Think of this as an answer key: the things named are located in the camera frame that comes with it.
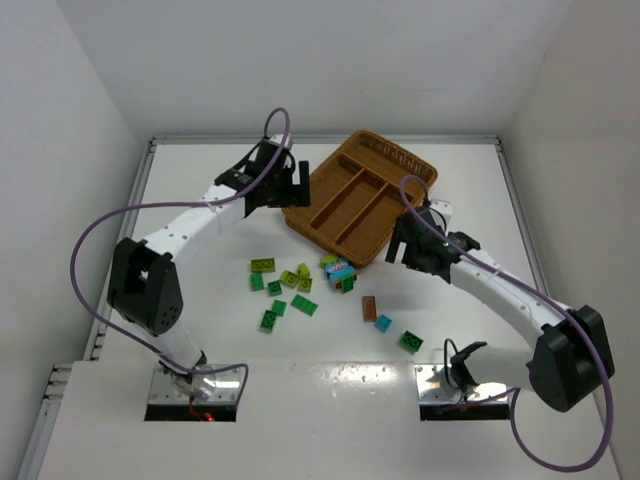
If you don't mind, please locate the teal frog picture lego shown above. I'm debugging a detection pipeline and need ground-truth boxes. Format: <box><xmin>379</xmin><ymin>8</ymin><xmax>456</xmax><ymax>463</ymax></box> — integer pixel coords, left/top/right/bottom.
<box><xmin>320</xmin><ymin>254</ymin><xmax>354</xmax><ymax>279</ymax></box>

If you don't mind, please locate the green 2x4 plate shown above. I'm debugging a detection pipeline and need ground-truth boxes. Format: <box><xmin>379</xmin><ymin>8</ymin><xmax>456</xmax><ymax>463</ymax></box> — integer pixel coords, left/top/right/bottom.
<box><xmin>340</xmin><ymin>273</ymin><xmax>357</xmax><ymax>294</ymax></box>

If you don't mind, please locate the small teal square lego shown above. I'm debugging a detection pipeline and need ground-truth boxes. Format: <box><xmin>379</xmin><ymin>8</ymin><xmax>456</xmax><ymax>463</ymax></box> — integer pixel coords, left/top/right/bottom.
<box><xmin>374</xmin><ymin>314</ymin><xmax>392</xmax><ymax>333</ymax></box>

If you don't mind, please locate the small lime lego top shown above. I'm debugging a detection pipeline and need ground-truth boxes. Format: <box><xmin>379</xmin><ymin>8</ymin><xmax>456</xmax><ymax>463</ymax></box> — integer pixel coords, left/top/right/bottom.
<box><xmin>297</xmin><ymin>263</ymin><xmax>310</xmax><ymax>278</ymax></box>

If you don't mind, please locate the teal 2x4 lego brick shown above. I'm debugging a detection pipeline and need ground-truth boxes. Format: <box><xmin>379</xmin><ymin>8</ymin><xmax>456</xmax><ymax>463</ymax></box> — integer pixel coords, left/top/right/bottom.
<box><xmin>327</xmin><ymin>266</ymin><xmax>355</xmax><ymax>285</ymax></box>

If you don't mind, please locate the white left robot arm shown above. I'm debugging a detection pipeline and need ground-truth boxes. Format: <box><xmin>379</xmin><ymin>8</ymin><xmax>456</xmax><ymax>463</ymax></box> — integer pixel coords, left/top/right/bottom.
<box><xmin>107</xmin><ymin>134</ymin><xmax>311</xmax><ymax>401</ymax></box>

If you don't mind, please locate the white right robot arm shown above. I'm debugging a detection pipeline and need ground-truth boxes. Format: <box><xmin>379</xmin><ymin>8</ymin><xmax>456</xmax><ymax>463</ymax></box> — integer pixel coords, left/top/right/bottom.
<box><xmin>386</xmin><ymin>203</ymin><xmax>615</xmax><ymax>412</ymax></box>

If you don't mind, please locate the brown wicker divided basket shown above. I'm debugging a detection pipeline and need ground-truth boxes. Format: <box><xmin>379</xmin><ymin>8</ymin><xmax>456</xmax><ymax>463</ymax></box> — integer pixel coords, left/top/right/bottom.
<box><xmin>283</xmin><ymin>130</ymin><xmax>438</xmax><ymax>268</ymax></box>

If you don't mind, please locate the brown flat lego plate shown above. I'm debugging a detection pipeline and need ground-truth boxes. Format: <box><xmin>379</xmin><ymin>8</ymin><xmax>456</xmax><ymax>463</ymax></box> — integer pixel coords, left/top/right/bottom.
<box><xmin>362</xmin><ymin>296</ymin><xmax>378</xmax><ymax>322</ymax></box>

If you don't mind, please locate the lime green 2x4 lego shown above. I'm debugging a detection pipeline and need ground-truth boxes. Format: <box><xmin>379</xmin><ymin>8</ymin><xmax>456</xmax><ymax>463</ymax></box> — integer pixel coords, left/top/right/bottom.
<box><xmin>250</xmin><ymin>258</ymin><xmax>276</xmax><ymax>273</ymax></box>

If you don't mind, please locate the lime lego tilted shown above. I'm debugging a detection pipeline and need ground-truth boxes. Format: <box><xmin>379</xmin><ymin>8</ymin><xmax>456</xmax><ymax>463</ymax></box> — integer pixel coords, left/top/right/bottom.
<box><xmin>280</xmin><ymin>270</ymin><xmax>300</xmax><ymax>288</ymax></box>

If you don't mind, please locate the green lego near right base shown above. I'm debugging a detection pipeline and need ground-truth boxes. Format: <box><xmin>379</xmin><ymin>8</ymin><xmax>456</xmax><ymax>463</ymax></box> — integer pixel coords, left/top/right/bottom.
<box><xmin>398</xmin><ymin>331</ymin><xmax>424</xmax><ymax>354</ymax></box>

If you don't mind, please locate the lime square lego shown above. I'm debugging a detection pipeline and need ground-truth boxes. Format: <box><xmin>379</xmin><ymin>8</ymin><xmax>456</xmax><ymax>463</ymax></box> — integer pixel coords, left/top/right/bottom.
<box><xmin>298</xmin><ymin>277</ymin><xmax>313</xmax><ymax>293</ymax></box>

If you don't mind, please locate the green square lego left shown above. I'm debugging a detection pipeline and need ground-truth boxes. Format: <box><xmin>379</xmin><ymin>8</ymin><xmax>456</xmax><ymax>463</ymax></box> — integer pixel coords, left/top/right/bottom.
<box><xmin>249</xmin><ymin>272</ymin><xmax>265</xmax><ymax>292</ymax></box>

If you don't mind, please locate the green square lego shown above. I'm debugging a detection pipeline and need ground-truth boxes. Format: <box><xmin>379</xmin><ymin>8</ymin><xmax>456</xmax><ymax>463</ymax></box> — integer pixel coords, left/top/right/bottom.
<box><xmin>249</xmin><ymin>272</ymin><xmax>265</xmax><ymax>292</ymax></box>
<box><xmin>271</xmin><ymin>300</ymin><xmax>287</xmax><ymax>316</ymax></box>

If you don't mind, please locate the small green lego middle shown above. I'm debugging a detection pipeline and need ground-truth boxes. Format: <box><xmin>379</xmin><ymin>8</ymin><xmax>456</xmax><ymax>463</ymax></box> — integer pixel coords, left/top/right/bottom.
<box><xmin>267</xmin><ymin>280</ymin><xmax>283</xmax><ymax>296</ymax></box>

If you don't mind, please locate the green 2x4 flat lego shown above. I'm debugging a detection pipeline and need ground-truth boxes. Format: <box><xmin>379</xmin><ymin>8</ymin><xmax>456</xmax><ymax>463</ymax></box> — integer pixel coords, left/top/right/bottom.
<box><xmin>291</xmin><ymin>294</ymin><xmax>318</xmax><ymax>316</ymax></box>

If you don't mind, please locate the green square lego lower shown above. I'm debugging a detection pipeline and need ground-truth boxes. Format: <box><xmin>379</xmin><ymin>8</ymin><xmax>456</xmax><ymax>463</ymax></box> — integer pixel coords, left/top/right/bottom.
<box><xmin>271</xmin><ymin>300</ymin><xmax>287</xmax><ymax>316</ymax></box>

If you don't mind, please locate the green lego upside down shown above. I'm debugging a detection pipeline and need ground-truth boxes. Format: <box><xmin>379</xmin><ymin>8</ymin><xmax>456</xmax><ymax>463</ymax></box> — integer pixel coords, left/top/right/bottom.
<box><xmin>259</xmin><ymin>310</ymin><xmax>279</xmax><ymax>333</ymax></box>

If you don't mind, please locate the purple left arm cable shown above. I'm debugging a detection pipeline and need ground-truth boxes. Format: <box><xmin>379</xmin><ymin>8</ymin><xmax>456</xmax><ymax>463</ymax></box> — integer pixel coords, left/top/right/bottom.
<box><xmin>69</xmin><ymin>107</ymin><xmax>292</xmax><ymax>401</ymax></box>

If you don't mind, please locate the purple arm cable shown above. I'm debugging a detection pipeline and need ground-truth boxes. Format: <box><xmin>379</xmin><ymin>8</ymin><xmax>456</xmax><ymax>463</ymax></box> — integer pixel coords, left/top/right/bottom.
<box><xmin>69</xmin><ymin>107</ymin><xmax>292</xmax><ymax>401</ymax></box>
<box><xmin>399</xmin><ymin>174</ymin><xmax>614</xmax><ymax>473</ymax></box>

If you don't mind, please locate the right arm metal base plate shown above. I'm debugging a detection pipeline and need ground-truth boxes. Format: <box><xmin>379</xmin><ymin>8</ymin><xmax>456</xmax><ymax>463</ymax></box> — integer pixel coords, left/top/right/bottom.
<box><xmin>414</xmin><ymin>363</ymin><xmax>511</xmax><ymax>406</ymax></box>

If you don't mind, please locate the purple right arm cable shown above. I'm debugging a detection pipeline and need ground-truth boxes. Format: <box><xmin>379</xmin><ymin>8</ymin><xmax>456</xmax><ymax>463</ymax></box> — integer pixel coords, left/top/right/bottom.
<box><xmin>399</xmin><ymin>174</ymin><xmax>614</xmax><ymax>473</ymax></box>

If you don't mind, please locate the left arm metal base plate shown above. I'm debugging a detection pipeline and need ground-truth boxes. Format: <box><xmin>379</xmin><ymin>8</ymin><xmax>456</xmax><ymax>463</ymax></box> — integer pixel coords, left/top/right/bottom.
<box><xmin>148</xmin><ymin>365</ymin><xmax>245</xmax><ymax>406</ymax></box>

